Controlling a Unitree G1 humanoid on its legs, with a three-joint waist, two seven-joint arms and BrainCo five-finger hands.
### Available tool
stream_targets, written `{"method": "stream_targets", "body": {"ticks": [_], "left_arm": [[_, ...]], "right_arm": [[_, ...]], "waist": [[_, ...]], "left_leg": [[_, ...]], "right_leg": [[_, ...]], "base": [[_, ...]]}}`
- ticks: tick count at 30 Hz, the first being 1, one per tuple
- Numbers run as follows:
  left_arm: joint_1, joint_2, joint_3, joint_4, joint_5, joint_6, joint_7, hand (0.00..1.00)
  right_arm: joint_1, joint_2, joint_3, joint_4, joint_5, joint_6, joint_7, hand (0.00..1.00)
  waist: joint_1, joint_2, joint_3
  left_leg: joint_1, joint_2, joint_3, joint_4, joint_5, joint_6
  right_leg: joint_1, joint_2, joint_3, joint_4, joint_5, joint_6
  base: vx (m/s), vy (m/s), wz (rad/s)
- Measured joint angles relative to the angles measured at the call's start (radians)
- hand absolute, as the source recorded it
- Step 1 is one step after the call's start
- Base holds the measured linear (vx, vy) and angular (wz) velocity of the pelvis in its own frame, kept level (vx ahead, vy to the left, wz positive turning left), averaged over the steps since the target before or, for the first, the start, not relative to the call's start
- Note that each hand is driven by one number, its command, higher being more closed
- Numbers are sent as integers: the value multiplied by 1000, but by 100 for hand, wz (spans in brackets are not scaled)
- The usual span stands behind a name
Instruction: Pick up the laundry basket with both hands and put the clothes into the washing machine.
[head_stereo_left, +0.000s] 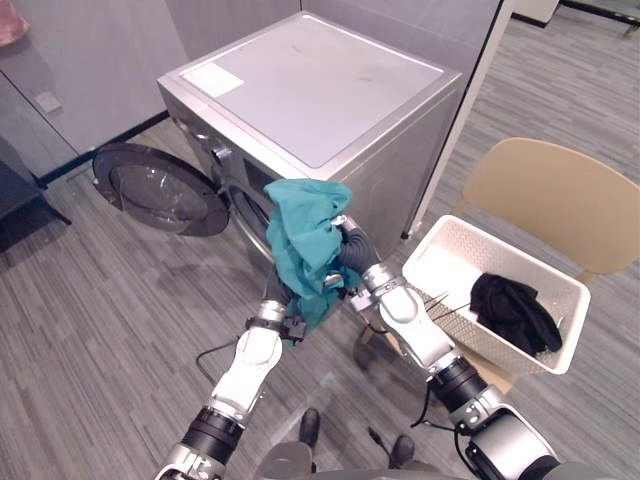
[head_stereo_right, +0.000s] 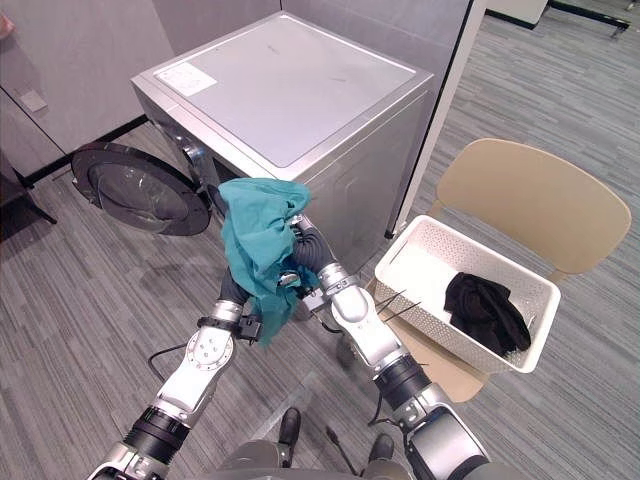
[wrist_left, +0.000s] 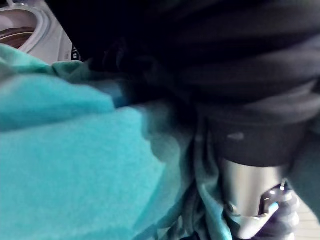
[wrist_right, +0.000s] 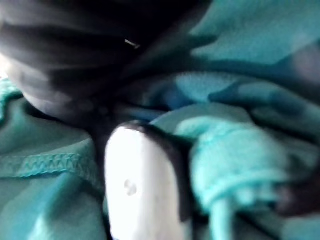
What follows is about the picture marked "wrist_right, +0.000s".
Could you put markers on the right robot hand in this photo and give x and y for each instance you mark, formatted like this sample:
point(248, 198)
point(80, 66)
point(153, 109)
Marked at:
point(75, 62)

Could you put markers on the teal cloth garment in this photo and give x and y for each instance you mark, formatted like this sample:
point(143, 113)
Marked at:
point(250, 125)

